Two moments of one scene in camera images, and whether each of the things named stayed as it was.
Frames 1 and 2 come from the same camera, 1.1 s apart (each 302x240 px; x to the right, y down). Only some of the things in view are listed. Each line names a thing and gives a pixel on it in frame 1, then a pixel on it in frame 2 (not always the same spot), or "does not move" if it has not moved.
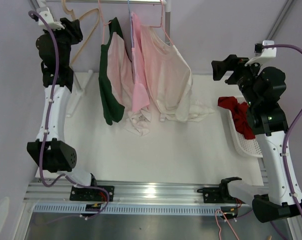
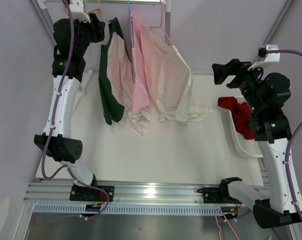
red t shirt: (243, 126) does not move
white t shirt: (169, 82) does not move
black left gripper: (74, 31) → (97, 28)
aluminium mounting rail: (56, 197) does not move
